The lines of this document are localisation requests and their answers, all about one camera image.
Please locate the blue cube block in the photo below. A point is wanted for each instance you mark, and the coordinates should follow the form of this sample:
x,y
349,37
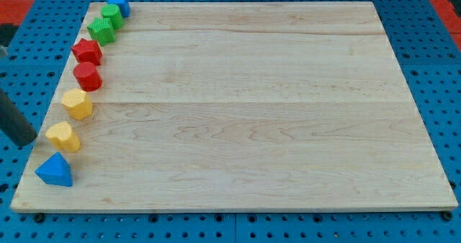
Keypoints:
x,y
123,5

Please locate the light wooden board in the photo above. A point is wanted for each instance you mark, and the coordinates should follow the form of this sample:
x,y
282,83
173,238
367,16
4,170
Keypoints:
x,y
244,108

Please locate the red cylinder block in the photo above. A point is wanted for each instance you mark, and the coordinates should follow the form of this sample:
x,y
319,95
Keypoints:
x,y
87,76

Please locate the yellow hexagon block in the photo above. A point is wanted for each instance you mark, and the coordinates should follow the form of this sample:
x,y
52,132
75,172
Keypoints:
x,y
77,104

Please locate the green star block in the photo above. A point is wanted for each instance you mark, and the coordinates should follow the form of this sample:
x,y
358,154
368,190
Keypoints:
x,y
102,31

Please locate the green cylinder block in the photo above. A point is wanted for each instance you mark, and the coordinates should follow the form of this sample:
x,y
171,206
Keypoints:
x,y
113,13

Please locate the red star block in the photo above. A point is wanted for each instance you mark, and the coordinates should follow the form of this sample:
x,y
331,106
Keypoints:
x,y
87,51

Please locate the yellow heart block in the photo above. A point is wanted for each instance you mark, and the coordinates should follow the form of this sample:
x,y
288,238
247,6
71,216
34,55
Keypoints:
x,y
63,137

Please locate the blue triangle block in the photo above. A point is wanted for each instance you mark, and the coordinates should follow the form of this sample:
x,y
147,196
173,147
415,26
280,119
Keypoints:
x,y
55,171

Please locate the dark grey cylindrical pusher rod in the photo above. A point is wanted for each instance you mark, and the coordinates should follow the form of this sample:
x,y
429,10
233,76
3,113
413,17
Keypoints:
x,y
14,124

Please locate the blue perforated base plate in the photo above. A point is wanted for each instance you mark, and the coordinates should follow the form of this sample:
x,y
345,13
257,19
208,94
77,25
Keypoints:
x,y
430,61

